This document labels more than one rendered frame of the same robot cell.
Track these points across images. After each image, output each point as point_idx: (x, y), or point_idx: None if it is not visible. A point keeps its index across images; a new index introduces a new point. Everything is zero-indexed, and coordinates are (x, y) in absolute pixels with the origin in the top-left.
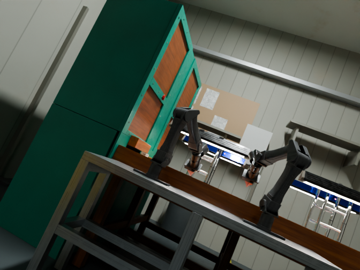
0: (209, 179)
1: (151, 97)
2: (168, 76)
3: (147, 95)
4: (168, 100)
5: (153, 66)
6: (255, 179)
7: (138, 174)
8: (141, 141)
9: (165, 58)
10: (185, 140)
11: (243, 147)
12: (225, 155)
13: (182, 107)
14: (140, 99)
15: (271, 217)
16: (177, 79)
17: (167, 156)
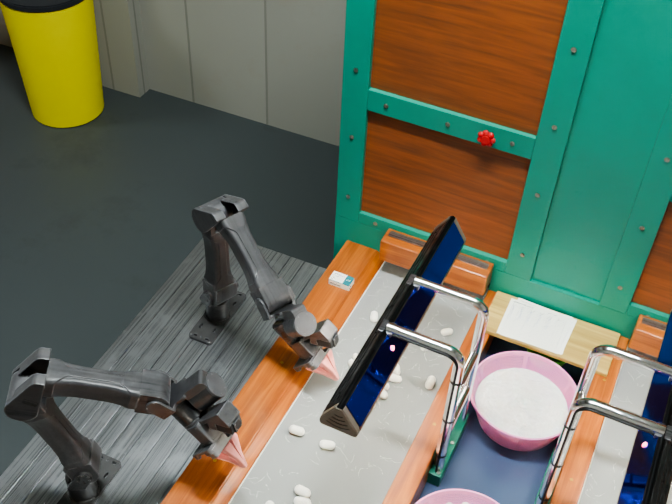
0: (542, 484)
1: (424, 139)
2: (489, 71)
3: (391, 134)
4: (561, 146)
5: (343, 66)
6: (200, 446)
7: (181, 293)
8: (402, 250)
9: (407, 28)
10: (669, 318)
11: (348, 384)
12: (639, 451)
13: (229, 197)
14: (355, 148)
15: (65, 474)
16: (570, 67)
17: (206, 287)
